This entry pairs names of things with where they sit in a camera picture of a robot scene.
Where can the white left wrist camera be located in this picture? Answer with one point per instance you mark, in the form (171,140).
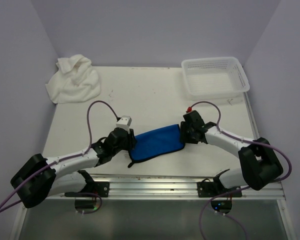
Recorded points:
(124,123)

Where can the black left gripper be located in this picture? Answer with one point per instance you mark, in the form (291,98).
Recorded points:
(132,140)

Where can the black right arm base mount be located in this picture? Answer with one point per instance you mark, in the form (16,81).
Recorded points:
(207,188)

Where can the white crumpled towel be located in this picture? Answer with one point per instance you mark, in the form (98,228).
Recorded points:
(75,81)

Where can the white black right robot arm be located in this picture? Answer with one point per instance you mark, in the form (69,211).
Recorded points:
(259,164)

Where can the white plastic basket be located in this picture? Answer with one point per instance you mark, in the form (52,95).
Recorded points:
(214,78)

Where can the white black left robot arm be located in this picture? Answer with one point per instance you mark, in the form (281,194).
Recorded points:
(41,177)

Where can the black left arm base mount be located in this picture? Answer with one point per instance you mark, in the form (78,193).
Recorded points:
(100,188)

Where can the blue towel with black trim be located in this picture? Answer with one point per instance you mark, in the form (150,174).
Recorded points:
(155,143)

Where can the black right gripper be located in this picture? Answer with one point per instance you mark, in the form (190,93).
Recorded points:
(183,127)

